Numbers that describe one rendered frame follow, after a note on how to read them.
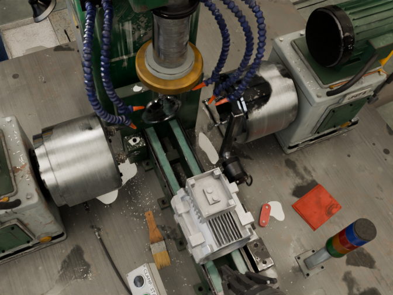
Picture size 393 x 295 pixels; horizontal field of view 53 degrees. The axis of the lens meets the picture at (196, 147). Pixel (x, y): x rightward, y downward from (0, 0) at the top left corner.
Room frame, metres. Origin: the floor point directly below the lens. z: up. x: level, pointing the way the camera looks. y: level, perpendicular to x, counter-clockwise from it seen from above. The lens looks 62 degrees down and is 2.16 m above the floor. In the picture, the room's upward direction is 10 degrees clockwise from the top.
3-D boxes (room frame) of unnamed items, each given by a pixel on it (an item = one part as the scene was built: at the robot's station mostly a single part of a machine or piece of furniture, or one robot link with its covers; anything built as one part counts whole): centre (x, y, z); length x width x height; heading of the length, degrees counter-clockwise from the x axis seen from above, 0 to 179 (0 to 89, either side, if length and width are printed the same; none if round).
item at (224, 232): (0.38, -0.08, 1.02); 0.20 x 0.19 x 0.19; 33
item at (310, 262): (0.36, -0.46, 1.01); 0.08 x 0.08 x 0.42; 33
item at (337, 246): (0.36, -0.46, 1.10); 0.06 x 0.06 x 0.04
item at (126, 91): (0.78, 0.17, 0.97); 0.30 x 0.11 x 0.34; 123
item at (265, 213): (0.50, -0.29, 0.81); 0.09 x 0.03 x 0.02; 173
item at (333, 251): (0.36, -0.46, 1.05); 0.06 x 0.06 x 0.04
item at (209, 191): (0.41, -0.06, 1.11); 0.12 x 0.11 x 0.07; 33
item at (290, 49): (0.97, -0.41, 0.99); 0.35 x 0.31 x 0.37; 123
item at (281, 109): (0.83, -0.19, 1.04); 0.41 x 0.25 x 0.25; 123
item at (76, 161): (0.46, 0.39, 1.04); 0.37 x 0.25 x 0.25; 123
